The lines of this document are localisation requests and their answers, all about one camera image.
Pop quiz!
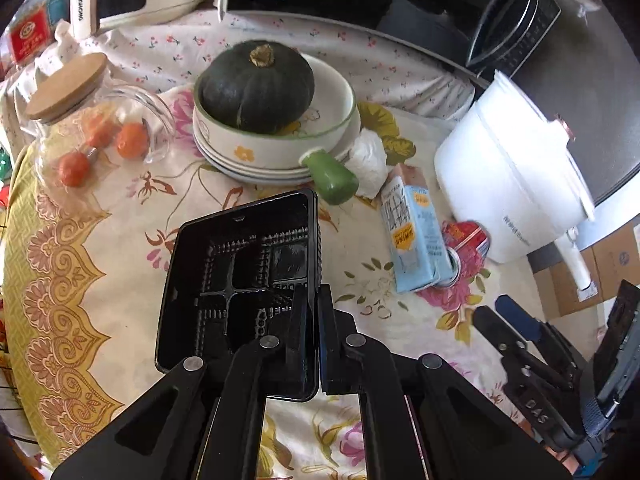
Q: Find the red box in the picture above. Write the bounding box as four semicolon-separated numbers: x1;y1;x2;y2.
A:
9;5;53;63

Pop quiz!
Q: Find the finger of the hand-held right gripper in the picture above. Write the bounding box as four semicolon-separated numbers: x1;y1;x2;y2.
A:
495;294;577;377
472;304;572;402

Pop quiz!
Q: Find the cream bowl with green handle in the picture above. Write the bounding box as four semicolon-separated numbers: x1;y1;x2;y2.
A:
192;52;362;206

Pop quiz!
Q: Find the small orange fruit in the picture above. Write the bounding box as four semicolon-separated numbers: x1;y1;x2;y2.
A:
85;117;116;148
116;124;150;160
59;152;92;188

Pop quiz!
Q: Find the black plastic tray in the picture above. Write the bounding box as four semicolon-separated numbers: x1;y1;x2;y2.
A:
154;189;322;403

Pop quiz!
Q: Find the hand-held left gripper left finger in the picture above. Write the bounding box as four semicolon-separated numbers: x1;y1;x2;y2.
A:
50;284;310;480

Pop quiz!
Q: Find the teal box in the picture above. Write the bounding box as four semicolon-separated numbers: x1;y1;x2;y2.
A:
42;0;71;23

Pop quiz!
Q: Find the white electric cooking pot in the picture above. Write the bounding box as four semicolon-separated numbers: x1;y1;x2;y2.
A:
433;71;598;293

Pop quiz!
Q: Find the glass jar with wooden lid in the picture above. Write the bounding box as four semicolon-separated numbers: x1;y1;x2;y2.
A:
25;53;177;201

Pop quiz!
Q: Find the floral tablecloth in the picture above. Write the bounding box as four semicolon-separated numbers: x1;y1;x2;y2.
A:
0;85;601;480

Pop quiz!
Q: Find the white cherry-print cloth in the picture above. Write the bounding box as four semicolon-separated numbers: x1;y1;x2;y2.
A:
0;7;476;121

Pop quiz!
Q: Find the dark green pumpkin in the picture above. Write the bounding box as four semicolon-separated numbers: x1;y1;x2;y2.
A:
198;41;316;136

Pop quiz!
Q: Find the red drink can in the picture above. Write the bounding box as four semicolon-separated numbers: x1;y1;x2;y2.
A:
440;220;492;288

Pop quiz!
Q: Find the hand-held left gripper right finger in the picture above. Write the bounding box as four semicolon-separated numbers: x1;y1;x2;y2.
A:
316;284;573;480

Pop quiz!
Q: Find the light blue drink carton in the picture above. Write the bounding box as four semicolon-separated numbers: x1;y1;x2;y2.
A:
381;162;453;295

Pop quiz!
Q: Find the crumpled white tissue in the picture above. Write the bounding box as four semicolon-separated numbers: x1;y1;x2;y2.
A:
345;129;390;198

